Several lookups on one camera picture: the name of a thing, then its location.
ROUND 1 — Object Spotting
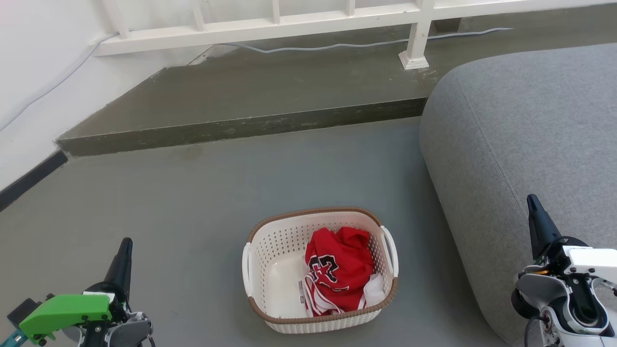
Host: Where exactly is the black baseboard strip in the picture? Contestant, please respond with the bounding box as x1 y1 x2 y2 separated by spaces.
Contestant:
0 150 68 212

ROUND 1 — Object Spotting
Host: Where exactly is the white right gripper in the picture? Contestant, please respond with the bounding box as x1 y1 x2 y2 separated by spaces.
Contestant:
526 194 617 286

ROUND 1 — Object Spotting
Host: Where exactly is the teal camera cable connector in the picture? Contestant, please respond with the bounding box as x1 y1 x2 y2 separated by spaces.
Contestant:
0 329 27 347

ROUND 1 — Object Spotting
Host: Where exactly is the grey fabric sofa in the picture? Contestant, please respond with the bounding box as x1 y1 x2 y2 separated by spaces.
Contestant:
418 42 617 346

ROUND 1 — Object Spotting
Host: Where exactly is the raised grey concrete step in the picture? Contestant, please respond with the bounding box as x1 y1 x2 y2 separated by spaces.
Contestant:
54 5 617 157

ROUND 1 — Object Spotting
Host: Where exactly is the white cloth garment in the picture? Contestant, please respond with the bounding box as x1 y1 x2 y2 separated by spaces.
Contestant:
362 273 386 307

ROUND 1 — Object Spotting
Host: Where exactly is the cream perforated laundry basket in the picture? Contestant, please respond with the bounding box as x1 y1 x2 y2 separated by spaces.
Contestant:
241 207 400 334

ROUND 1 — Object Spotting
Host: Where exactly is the white wooden railing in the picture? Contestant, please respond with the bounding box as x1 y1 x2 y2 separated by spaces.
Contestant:
91 0 617 71

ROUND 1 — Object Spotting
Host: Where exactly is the light grey floor cable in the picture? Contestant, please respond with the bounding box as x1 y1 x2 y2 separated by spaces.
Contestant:
0 27 514 133

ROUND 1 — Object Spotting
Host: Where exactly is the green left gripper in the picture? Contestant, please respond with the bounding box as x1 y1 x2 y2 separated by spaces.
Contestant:
18 237 134 346

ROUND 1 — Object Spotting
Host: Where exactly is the red basketball jersey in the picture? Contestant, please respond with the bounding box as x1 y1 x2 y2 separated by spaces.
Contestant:
304 227 376 317

